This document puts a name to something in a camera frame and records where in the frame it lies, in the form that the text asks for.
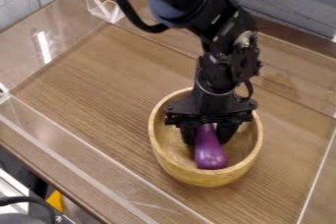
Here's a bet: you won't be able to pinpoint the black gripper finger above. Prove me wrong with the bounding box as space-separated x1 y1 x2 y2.
216 123 238 144
180 126 197 146

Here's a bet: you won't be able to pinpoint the brown wooden bowl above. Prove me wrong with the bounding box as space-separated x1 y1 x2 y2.
148 87 264 188

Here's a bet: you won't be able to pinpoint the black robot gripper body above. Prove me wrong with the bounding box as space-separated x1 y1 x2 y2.
164 84 257 128

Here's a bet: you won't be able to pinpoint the purple toy eggplant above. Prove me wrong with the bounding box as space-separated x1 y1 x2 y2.
194 124 226 170

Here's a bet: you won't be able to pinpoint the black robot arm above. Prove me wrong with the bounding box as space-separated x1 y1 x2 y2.
148 0 262 145

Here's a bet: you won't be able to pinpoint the clear acrylic tray walls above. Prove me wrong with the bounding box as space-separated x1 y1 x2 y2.
0 0 336 224

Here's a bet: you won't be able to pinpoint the black cable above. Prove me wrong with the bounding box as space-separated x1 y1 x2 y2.
96 0 172 34

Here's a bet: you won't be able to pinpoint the black device with yellow label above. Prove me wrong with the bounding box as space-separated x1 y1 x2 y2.
0 196 64 224

